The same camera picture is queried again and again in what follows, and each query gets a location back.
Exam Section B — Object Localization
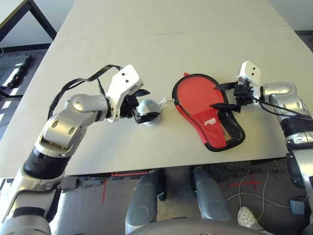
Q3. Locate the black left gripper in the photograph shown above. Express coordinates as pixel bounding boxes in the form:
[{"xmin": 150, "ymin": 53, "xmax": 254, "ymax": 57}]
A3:
[{"xmin": 121, "ymin": 88, "xmax": 162, "ymax": 125}]

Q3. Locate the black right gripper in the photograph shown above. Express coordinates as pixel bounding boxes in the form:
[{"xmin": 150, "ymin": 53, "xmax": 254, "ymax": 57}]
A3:
[{"xmin": 210, "ymin": 79, "xmax": 255, "ymax": 113}]

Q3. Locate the grey ball zipper pull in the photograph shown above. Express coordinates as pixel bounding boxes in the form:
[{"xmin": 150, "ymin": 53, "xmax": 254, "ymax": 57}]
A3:
[{"xmin": 136, "ymin": 96, "xmax": 176, "ymax": 127}]

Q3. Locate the red black paddle case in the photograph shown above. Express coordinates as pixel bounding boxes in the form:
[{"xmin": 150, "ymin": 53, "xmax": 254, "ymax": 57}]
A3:
[{"xmin": 172, "ymin": 71, "xmax": 246, "ymax": 152}]

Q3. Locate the dark speckled foam floor mat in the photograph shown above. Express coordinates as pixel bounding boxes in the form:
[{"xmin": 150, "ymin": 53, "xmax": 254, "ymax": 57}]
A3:
[
  {"xmin": 60, "ymin": 176, "xmax": 103, "ymax": 194},
  {"xmin": 207, "ymin": 161, "xmax": 287, "ymax": 183}
]

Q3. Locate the red floor tape strip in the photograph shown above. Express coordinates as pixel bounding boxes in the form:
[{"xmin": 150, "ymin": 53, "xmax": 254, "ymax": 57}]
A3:
[{"xmin": 101, "ymin": 178, "xmax": 108, "ymax": 204}]

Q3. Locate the grey robot left leg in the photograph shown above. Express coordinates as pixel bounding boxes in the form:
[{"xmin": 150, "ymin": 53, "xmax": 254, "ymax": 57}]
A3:
[{"xmin": 125, "ymin": 168, "xmax": 167, "ymax": 235}]

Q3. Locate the grey robot leg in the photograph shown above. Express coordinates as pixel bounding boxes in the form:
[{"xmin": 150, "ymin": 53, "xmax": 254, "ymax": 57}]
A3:
[
  {"xmin": 192, "ymin": 166, "xmax": 233, "ymax": 222},
  {"xmin": 125, "ymin": 168, "xmax": 167, "ymax": 235}
]

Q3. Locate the grey robot right leg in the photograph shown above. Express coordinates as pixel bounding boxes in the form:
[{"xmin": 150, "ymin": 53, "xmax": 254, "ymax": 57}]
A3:
[{"xmin": 192, "ymin": 166, "xmax": 233, "ymax": 222}]

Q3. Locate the white perforated shoe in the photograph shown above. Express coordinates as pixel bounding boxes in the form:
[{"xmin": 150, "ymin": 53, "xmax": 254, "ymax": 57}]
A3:
[{"xmin": 237, "ymin": 206, "xmax": 266, "ymax": 232}]

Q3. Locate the grey foot pedal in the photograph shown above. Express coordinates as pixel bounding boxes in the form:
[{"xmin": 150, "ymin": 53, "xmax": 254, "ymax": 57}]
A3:
[{"xmin": 290, "ymin": 198, "xmax": 309, "ymax": 216}]

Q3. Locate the black framed side table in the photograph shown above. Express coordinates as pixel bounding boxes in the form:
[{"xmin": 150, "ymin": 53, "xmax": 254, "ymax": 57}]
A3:
[{"xmin": 0, "ymin": 0, "xmax": 58, "ymax": 48}]

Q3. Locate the black flat floor pad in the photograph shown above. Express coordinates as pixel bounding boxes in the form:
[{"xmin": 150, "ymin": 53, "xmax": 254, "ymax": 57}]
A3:
[{"xmin": 0, "ymin": 54, "xmax": 32, "ymax": 89}]

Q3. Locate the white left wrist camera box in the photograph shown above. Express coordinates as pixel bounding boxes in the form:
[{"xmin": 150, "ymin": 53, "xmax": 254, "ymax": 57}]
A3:
[{"xmin": 105, "ymin": 64, "xmax": 144, "ymax": 123}]

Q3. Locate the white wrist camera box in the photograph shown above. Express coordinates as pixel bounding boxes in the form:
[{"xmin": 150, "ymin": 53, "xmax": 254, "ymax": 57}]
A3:
[
  {"xmin": 105, "ymin": 64, "xmax": 144, "ymax": 123},
  {"xmin": 236, "ymin": 61, "xmax": 262, "ymax": 105}
]

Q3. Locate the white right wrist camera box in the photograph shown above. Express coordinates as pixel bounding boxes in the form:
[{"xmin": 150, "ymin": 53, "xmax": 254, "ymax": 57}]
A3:
[{"xmin": 236, "ymin": 61, "xmax": 262, "ymax": 105}]

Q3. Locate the black left arm ribbon cable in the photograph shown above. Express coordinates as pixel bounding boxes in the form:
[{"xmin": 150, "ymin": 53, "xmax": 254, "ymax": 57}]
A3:
[{"xmin": 47, "ymin": 64, "xmax": 124, "ymax": 120}]

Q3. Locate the white floor cable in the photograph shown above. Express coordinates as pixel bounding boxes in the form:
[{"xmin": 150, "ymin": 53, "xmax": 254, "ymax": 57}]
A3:
[{"xmin": 227, "ymin": 168, "xmax": 291, "ymax": 213}]

